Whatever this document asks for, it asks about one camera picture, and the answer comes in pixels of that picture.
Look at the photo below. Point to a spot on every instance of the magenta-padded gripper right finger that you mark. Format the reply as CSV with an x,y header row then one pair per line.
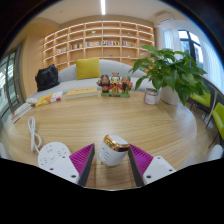
x,y
156,168

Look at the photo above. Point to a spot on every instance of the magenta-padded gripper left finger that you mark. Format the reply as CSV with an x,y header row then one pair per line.
x,y
66,170

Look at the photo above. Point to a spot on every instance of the white cube charger gold band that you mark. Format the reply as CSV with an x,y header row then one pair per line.
x,y
112,153

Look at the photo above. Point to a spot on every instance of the round white power strip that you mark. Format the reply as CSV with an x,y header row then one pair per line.
x,y
51,153

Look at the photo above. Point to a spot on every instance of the white chair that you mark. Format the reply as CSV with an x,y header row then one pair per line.
x,y
215,152

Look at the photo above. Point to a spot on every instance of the small white jar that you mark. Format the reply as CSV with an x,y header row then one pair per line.
x,y
151,97

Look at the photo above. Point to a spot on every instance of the red and white book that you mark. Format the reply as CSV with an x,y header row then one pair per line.
x,y
21,111

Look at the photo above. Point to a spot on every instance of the plain yellow book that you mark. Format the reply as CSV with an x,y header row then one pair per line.
x,y
81,92

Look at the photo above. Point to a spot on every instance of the light grey curved sofa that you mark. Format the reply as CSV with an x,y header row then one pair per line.
x,y
66,83

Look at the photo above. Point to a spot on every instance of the colourful three-figure ornament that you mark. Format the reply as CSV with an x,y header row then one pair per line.
x,y
115,85

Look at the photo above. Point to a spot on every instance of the black backpack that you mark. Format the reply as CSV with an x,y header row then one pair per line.
x,y
47,78

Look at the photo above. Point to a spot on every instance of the green potted plant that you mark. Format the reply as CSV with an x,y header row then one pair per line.
x,y
170,75

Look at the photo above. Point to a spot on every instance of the grey framed glass door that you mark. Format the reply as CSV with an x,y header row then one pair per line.
x,y
10,83

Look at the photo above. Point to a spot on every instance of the yellow square cushion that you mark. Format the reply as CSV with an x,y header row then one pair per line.
x,y
87,68

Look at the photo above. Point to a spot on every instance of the white sheer curtain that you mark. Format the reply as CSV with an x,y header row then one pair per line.
x,y
213,66
171,40

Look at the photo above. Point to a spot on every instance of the dark framed window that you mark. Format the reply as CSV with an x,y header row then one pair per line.
x,y
190,46

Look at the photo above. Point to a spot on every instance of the long ceiling light strip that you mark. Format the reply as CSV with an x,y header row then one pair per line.
x,y
102,6

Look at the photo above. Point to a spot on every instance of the wooden wall shelf unit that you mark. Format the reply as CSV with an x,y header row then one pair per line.
x,y
100,38

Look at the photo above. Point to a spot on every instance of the white wall air conditioner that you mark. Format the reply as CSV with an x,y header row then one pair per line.
x,y
165,18

